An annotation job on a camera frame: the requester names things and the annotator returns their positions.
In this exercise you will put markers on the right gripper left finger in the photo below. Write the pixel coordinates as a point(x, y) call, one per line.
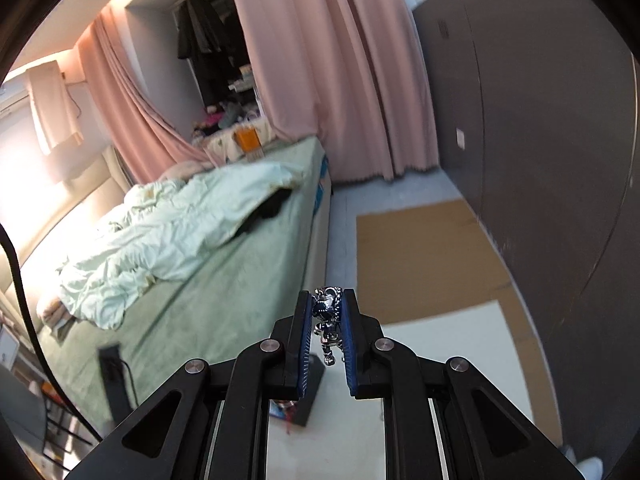
point(289, 379)

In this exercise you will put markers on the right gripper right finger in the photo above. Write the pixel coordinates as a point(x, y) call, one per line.
point(365, 376)

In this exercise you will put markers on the green bed blanket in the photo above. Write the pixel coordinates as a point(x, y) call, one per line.
point(231, 301)

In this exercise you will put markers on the flat brown cardboard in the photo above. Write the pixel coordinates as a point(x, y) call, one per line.
point(431, 276)

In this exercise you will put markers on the black garment on bed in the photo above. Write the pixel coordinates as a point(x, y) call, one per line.
point(268, 209)

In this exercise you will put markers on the white crumpled duvet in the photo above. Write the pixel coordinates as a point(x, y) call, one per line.
point(163, 232)

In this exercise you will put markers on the orange box on pillow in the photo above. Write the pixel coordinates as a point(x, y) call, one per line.
point(248, 139)

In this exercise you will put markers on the pink curtain left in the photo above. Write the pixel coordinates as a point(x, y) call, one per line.
point(148, 143)

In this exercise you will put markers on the pink curtain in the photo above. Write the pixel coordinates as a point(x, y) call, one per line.
point(351, 73)
point(148, 143)

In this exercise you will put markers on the pink curtain right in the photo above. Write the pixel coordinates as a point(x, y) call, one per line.
point(351, 73)

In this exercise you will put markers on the white wall socket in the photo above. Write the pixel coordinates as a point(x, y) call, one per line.
point(460, 138)

